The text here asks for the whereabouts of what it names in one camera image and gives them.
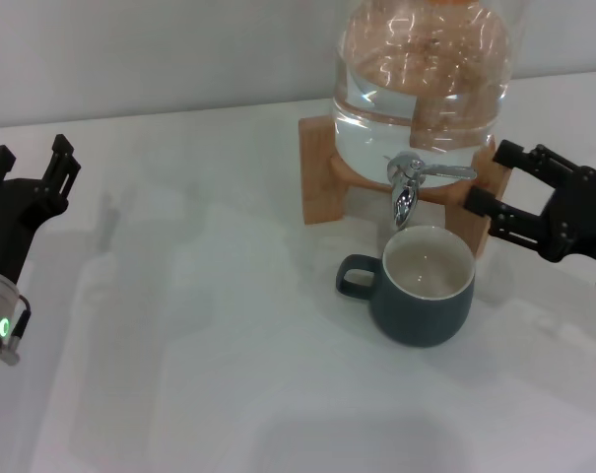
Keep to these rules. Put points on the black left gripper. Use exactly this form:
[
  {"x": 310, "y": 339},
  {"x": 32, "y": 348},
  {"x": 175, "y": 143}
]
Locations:
[{"x": 12, "y": 222}]

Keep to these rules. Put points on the chrome faucet with lever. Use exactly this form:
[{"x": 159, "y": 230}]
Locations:
[{"x": 403, "y": 197}]

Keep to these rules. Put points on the wooden dispenser stand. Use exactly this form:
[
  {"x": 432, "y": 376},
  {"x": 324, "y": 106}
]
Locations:
[{"x": 319, "y": 172}]

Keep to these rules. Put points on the dark teal ceramic mug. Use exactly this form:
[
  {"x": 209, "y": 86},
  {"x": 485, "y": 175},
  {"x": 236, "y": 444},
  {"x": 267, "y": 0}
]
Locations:
[{"x": 425, "y": 320}]

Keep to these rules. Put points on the glass water dispenser jar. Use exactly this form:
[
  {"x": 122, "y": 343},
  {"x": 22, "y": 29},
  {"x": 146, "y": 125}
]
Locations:
[{"x": 376, "y": 133}]

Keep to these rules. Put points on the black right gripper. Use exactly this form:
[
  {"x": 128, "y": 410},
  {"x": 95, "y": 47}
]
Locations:
[{"x": 585, "y": 222}]

